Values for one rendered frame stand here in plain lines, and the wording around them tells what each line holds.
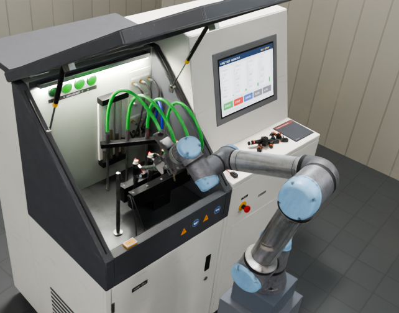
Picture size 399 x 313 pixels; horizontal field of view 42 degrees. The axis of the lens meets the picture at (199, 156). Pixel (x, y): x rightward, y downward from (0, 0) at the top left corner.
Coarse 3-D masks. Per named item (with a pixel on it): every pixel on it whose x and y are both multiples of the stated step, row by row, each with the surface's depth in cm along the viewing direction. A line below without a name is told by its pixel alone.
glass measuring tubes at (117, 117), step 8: (104, 96) 222; (120, 96) 225; (128, 96) 229; (104, 104) 221; (112, 104) 228; (120, 104) 232; (104, 112) 224; (112, 112) 231; (120, 112) 234; (104, 120) 227; (112, 120) 233; (120, 120) 237; (104, 128) 229; (112, 128) 235; (120, 128) 239; (104, 136) 231; (112, 136) 235; (120, 136) 241; (104, 152) 236; (112, 152) 240; (120, 152) 246; (104, 160) 239; (112, 160) 241; (120, 160) 245
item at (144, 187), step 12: (132, 180) 226; (144, 180) 228; (156, 180) 228; (168, 180) 230; (180, 180) 237; (120, 192) 224; (132, 192) 219; (144, 192) 221; (156, 192) 228; (168, 192) 235; (156, 204) 232
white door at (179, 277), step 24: (192, 240) 228; (216, 240) 245; (168, 264) 223; (192, 264) 238; (120, 288) 204; (144, 288) 218; (168, 288) 233; (192, 288) 250; (120, 312) 213; (144, 312) 227; (168, 312) 244; (192, 312) 263
